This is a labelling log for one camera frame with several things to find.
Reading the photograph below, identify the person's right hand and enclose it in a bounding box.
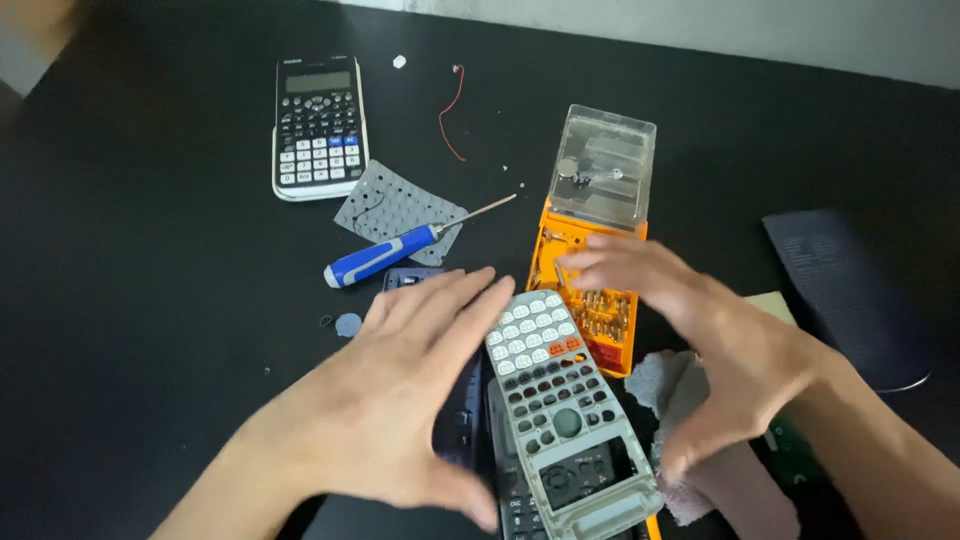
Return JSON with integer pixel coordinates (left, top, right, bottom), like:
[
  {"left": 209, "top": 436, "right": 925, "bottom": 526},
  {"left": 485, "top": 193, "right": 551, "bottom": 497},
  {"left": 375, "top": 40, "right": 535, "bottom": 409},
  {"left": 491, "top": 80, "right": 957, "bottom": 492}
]
[{"left": 558, "top": 232, "right": 828, "bottom": 483}]

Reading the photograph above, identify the person's left hand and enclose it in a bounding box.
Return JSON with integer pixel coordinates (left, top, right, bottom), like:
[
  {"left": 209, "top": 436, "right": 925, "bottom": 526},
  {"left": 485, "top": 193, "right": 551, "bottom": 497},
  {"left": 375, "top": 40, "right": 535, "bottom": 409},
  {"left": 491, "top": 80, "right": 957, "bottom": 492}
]
[{"left": 291, "top": 266, "right": 519, "bottom": 534}]

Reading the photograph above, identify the pale yellow note pad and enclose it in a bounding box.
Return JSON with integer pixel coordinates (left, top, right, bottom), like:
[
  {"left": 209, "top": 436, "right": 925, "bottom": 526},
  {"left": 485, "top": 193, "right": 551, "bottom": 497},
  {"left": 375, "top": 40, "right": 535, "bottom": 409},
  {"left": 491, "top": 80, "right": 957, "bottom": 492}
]
[{"left": 742, "top": 291, "right": 798, "bottom": 328}]

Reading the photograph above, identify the grey cloth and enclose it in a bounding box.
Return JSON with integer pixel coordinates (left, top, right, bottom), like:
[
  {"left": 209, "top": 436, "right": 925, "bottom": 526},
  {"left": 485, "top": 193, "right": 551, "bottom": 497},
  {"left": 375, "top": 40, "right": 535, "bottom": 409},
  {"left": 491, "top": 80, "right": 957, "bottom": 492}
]
[{"left": 624, "top": 348, "right": 801, "bottom": 540}]

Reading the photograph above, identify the dark blue calculator back shell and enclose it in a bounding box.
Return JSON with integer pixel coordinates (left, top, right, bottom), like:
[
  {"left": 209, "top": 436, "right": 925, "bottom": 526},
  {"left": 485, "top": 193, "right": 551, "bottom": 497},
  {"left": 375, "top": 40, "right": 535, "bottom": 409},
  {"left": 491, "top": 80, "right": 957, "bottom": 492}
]
[{"left": 381, "top": 267, "right": 485, "bottom": 470}]

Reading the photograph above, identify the green circuit board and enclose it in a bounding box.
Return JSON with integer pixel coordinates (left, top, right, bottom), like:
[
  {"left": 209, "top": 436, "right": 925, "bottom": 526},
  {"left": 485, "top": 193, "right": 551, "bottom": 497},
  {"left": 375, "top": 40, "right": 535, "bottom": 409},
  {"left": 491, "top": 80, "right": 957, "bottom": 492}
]
[{"left": 759, "top": 414, "right": 830, "bottom": 492}]

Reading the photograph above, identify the dark calculator slide cover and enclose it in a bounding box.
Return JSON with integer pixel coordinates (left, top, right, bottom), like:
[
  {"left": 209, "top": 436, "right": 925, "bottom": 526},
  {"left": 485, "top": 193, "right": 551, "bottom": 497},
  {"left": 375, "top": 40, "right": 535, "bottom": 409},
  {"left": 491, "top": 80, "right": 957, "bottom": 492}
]
[{"left": 760, "top": 208, "right": 936, "bottom": 393}]

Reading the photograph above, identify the orange screwdriver bit case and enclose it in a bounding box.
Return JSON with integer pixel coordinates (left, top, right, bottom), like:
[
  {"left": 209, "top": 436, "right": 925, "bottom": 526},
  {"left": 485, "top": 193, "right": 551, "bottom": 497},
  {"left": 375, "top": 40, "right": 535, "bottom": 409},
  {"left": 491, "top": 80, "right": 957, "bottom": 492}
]
[{"left": 525, "top": 196, "right": 651, "bottom": 380}]

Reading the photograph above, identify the dark calculator body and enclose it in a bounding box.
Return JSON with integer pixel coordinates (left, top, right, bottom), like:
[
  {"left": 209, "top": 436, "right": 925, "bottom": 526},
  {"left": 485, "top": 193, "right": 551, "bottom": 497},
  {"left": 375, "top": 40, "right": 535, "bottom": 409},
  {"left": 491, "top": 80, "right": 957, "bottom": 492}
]
[{"left": 486, "top": 377, "right": 654, "bottom": 540}]

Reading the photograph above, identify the grey calculator front cover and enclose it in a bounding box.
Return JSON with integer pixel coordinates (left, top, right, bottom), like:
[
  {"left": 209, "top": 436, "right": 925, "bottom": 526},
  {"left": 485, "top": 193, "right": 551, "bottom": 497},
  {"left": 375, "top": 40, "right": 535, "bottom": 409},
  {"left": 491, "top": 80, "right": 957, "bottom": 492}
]
[{"left": 483, "top": 288, "right": 666, "bottom": 540}]

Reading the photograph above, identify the grey rubber keypad membrane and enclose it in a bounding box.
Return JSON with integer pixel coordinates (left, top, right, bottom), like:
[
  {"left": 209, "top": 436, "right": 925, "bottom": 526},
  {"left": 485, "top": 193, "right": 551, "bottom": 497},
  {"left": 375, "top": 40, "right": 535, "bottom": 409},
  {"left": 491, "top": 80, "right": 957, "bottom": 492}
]
[{"left": 333, "top": 159, "right": 471, "bottom": 268}]

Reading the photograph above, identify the clear plastic case lid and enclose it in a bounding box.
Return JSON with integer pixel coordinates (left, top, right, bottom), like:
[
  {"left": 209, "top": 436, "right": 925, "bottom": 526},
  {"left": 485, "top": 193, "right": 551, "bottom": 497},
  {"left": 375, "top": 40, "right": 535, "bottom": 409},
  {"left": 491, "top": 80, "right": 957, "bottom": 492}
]
[{"left": 548, "top": 103, "right": 658, "bottom": 233}]

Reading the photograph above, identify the black scientific calculator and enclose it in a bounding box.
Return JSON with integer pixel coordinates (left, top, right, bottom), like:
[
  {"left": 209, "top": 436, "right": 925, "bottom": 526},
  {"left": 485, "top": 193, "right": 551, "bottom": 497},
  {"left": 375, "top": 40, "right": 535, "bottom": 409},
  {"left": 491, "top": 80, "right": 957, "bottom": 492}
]
[{"left": 271, "top": 54, "right": 371, "bottom": 203}]

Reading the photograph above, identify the blue handled screwdriver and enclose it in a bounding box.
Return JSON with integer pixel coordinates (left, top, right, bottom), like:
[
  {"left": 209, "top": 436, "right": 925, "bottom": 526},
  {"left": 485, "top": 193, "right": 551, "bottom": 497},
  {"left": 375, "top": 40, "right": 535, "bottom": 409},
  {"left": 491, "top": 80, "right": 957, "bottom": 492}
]
[{"left": 323, "top": 193, "right": 519, "bottom": 290}]

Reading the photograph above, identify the thin red wire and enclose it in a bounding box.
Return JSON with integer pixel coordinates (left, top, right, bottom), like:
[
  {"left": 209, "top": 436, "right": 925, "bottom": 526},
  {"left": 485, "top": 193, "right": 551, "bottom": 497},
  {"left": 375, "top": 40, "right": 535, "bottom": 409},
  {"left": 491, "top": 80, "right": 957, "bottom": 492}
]
[{"left": 438, "top": 64, "right": 468, "bottom": 163}]

